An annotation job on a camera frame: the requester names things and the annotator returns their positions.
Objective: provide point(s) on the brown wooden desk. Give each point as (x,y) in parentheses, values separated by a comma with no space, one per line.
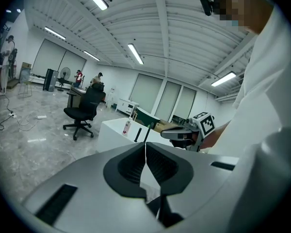
(81,93)

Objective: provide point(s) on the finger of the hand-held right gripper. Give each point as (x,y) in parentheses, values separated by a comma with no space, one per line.
(174,132)

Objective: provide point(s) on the white roller blind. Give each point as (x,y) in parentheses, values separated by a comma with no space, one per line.
(185,103)
(168,101)
(74,62)
(146,91)
(48,57)

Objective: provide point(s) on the white cabinet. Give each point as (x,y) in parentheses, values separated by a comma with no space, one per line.
(127,105)

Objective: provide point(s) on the white bathtub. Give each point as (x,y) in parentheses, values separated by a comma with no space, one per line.
(114,135)

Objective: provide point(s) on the person's right forearm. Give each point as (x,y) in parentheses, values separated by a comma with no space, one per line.
(215,136)

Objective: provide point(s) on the black tower appliance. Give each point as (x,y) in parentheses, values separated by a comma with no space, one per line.
(49,80)

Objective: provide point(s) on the black head-mounted camera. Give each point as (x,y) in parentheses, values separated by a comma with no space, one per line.
(206,4)

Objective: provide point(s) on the brown cardboard box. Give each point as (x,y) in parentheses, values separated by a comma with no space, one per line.
(171,125)

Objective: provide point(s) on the black office chair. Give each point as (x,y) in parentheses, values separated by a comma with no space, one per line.
(87,105)

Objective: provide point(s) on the black standing fan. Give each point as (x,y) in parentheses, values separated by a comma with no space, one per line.
(65,73)

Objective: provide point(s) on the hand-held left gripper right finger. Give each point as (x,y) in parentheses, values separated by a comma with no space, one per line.
(196,173)

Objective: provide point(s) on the person's white shirt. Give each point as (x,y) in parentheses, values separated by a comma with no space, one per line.
(257,105)

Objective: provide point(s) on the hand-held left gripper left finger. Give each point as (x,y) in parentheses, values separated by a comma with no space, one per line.
(87,190)

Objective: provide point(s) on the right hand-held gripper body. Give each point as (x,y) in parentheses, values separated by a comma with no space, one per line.
(206,126)

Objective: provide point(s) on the brown wooden stool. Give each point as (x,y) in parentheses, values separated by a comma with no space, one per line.
(135,115)

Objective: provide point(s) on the person's head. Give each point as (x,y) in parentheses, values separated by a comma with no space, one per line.
(257,13)

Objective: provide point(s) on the tall cardboard box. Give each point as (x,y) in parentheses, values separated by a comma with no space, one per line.
(25,71)

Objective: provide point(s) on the white power strip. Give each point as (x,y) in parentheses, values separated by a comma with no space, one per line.
(41,117)
(12,114)

